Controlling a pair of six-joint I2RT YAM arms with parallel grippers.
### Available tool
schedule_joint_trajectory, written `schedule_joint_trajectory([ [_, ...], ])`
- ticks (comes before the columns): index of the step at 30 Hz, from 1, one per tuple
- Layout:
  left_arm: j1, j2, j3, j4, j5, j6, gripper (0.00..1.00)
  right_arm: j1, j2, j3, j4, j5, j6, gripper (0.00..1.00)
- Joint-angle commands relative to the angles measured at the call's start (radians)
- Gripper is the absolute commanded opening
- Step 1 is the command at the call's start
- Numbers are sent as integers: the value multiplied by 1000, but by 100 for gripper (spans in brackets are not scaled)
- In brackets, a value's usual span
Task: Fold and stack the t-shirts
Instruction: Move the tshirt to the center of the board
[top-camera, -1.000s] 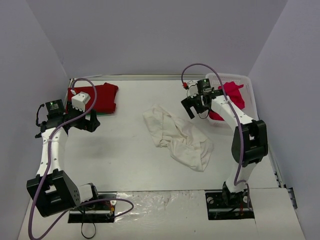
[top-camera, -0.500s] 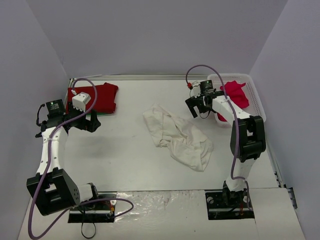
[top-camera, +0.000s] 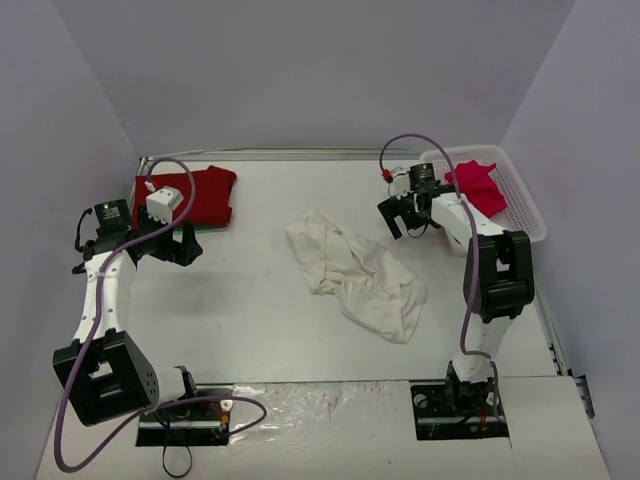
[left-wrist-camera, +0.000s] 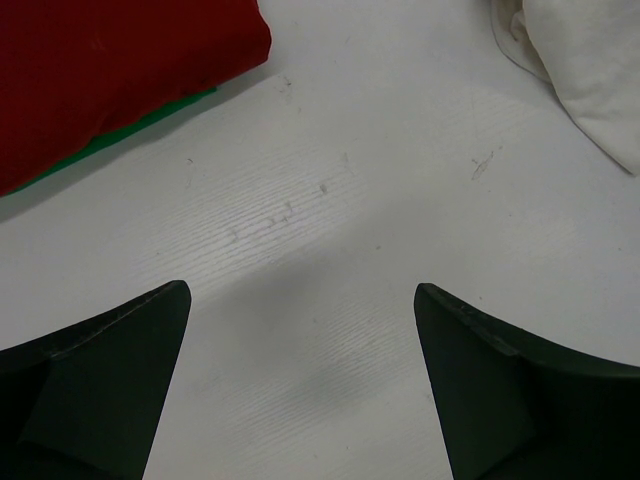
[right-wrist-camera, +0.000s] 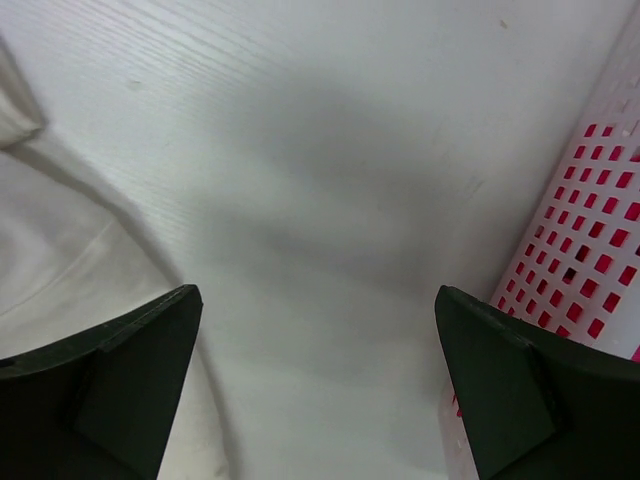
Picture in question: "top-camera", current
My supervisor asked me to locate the black cable loop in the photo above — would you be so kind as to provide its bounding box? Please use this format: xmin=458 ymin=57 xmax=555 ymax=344
xmin=160 ymin=439 xmax=192 ymax=477

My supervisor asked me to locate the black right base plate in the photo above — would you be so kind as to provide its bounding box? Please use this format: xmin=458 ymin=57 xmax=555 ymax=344
xmin=410 ymin=380 xmax=509 ymax=441

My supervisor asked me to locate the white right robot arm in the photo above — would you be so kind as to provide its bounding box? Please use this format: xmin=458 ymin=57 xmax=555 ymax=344
xmin=378 ymin=163 xmax=535 ymax=413

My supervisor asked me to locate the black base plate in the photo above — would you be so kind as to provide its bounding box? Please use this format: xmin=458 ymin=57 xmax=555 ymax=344
xmin=410 ymin=380 xmax=509 ymax=441
xmin=135 ymin=401 xmax=233 ymax=447

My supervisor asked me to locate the folded red t shirt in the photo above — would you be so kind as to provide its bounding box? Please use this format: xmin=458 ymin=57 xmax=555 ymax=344
xmin=152 ymin=166 xmax=237 ymax=228

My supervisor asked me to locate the white plastic basket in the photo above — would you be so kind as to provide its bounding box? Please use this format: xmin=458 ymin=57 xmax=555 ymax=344
xmin=446 ymin=145 xmax=547 ymax=243

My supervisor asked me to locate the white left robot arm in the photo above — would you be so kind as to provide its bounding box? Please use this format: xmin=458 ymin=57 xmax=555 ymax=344
xmin=53 ymin=189 xmax=203 ymax=426

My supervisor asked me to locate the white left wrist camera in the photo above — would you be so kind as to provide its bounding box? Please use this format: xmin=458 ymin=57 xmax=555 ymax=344
xmin=145 ymin=186 xmax=184 ymax=224

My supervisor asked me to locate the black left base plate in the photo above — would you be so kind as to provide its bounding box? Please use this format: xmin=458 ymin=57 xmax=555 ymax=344
xmin=135 ymin=401 xmax=233 ymax=447

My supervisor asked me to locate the white t shirt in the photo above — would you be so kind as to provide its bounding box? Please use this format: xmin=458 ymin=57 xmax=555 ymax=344
xmin=285 ymin=209 xmax=427 ymax=344

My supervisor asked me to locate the pink t shirt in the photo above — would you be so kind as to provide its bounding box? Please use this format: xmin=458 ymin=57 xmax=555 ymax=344
xmin=455 ymin=159 xmax=507 ymax=217

